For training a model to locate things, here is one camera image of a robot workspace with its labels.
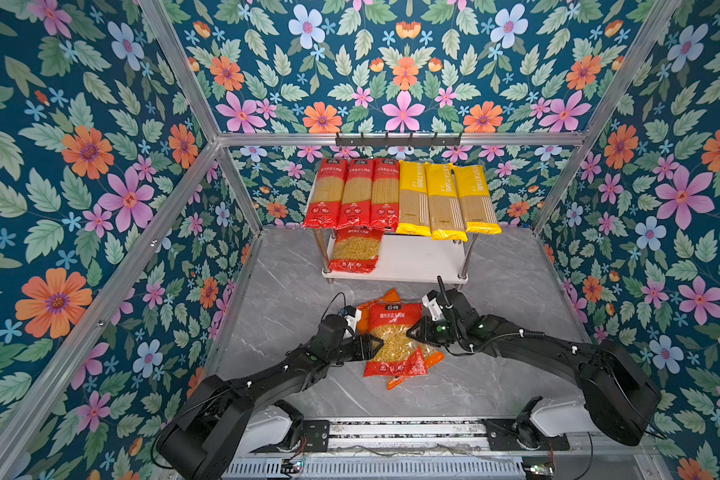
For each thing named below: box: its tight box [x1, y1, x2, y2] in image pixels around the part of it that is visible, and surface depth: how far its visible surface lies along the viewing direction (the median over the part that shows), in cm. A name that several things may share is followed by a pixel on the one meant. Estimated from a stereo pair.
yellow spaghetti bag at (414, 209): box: [396, 160, 432, 237], surface depth 77 cm
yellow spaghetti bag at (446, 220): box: [425, 163, 469, 243], surface depth 76 cm
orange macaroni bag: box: [357, 289, 445, 391], surface depth 83 cm
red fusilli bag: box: [328, 227, 385, 274], surface depth 101 cm
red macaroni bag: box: [364, 302, 428, 377], surface depth 83 cm
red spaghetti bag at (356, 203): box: [336, 159, 374, 230], surface depth 78 cm
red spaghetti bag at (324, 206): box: [302, 159, 347, 229], surface depth 78 cm
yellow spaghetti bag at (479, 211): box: [453, 165, 502, 235], surface depth 77 cm
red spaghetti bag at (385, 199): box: [370, 158, 401, 233], surface depth 78 cm
